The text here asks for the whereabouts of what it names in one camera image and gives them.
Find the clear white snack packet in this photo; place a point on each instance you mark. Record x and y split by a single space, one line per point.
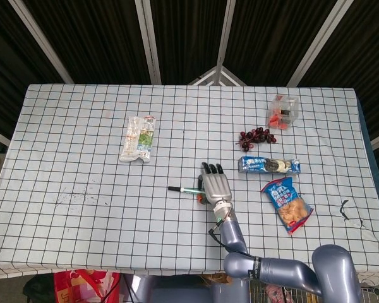
139 140

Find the black bag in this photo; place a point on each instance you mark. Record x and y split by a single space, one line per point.
38 290

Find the red patterned bag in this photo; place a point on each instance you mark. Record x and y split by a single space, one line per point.
85 287

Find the blue cookie pack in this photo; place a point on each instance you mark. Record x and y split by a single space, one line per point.
268 165

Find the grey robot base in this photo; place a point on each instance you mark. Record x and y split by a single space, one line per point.
183 292

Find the clear plastic box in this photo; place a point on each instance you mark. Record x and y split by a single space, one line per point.
282 112

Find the white green marker body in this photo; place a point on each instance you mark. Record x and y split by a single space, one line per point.
191 190

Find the white checkered tablecloth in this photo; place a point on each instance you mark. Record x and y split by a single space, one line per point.
113 221

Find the dark red grape bunch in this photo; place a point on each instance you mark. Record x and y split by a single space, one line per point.
252 137

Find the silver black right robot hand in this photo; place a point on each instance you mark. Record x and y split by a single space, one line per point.
218 187

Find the blue biscuit snack bag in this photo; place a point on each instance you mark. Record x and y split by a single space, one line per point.
285 205

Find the brown paper item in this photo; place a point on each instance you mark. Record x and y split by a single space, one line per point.
213 278

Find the black folding screen white frame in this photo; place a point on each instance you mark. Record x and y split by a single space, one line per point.
98 38

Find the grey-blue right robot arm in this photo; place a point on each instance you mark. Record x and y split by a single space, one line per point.
233 236

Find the black marker cap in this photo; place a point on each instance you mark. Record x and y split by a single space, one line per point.
174 188

